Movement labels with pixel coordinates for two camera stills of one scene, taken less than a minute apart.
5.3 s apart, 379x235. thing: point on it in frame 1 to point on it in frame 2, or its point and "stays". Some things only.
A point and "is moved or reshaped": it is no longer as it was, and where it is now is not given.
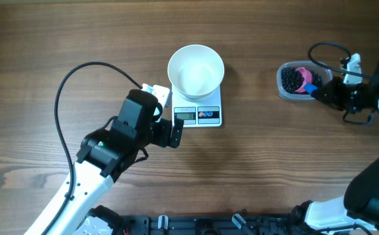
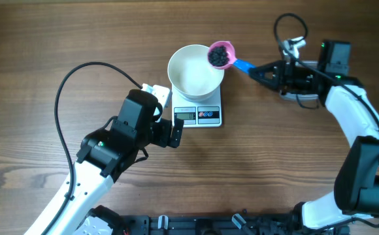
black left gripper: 163,139 stays
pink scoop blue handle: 307,86 is moved or reshaped
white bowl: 195,70 stays
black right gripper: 332,87 to 283,74
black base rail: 239,224 stays
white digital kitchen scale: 202,113 stays
